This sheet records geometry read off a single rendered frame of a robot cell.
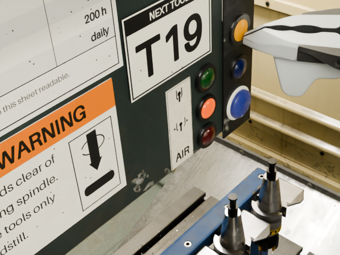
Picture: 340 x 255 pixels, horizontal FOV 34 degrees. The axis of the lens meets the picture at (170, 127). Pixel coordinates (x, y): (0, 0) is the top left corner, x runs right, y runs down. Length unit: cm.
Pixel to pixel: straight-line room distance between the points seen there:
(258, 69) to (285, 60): 102
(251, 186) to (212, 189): 63
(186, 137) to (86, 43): 17
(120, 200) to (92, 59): 14
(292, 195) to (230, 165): 66
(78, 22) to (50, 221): 15
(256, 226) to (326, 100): 53
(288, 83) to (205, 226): 52
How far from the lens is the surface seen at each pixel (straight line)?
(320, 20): 53
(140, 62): 42
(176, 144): 50
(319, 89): 144
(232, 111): 55
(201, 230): 99
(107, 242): 185
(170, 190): 173
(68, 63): 38
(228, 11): 49
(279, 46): 49
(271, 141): 163
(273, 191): 99
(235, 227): 93
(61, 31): 36
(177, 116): 48
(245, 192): 105
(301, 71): 51
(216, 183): 169
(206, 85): 49
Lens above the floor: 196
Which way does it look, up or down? 37 degrees down
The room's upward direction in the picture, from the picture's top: 4 degrees counter-clockwise
